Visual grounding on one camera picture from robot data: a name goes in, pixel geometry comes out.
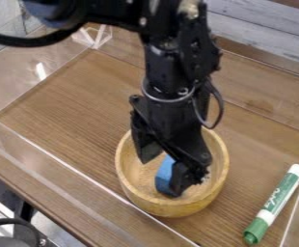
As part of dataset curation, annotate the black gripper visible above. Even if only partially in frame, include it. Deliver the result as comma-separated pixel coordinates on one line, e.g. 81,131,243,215
129,80,212,197

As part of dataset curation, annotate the blue foam block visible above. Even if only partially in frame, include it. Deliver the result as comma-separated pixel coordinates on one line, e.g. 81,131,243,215
155,155,176,197

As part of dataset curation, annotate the brown wooden bowl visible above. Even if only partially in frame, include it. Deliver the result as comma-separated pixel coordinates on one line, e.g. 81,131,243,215
115,128,231,218

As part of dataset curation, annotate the green Expo marker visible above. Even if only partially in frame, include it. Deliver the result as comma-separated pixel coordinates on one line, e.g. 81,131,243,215
243,164,299,246

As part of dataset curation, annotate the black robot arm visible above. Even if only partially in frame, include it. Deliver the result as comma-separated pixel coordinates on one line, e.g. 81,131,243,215
21,0,223,197

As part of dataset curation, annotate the clear acrylic tray wall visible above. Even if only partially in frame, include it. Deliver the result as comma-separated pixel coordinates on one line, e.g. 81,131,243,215
0,30,299,247

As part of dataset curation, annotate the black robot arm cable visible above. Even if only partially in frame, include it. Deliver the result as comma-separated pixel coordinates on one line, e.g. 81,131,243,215
0,22,89,48

